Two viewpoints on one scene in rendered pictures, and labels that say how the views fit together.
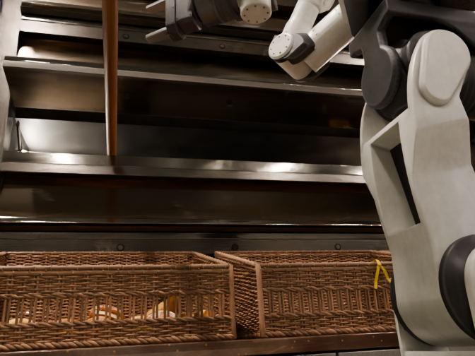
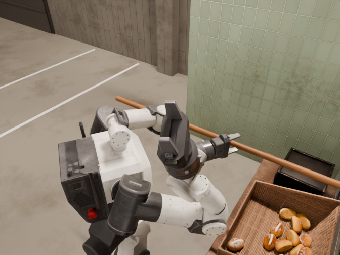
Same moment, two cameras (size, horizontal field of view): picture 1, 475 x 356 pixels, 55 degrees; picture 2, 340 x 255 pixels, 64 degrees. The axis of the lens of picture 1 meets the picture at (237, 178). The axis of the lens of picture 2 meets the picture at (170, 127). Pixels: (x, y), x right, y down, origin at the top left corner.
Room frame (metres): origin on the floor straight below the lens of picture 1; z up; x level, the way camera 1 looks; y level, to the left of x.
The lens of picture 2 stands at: (1.36, -0.63, 2.05)
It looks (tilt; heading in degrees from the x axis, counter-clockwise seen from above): 38 degrees down; 139
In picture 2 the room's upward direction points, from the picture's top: straight up
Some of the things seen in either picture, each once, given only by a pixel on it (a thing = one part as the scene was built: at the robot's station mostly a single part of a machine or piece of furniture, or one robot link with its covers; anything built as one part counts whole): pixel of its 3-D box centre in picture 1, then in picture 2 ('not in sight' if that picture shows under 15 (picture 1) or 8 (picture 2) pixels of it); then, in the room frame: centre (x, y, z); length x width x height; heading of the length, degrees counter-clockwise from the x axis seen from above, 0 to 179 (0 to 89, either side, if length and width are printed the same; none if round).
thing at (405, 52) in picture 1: (416, 82); not in sight; (0.68, -0.31, 0.97); 0.14 x 0.13 x 0.12; 15
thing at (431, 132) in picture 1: (435, 186); (129, 239); (0.68, -0.30, 0.78); 0.18 x 0.15 x 0.47; 15
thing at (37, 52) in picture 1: (268, 76); not in sight; (1.53, -0.14, 1.54); 1.79 x 0.11 x 0.19; 105
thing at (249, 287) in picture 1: (330, 282); not in sight; (1.28, -0.24, 0.72); 0.56 x 0.49 x 0.28; 104
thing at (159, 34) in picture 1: (159, 37); (230, 151); (0.86, 0.16, 1.23); 0.06 x 0.03 x 0.02; 70
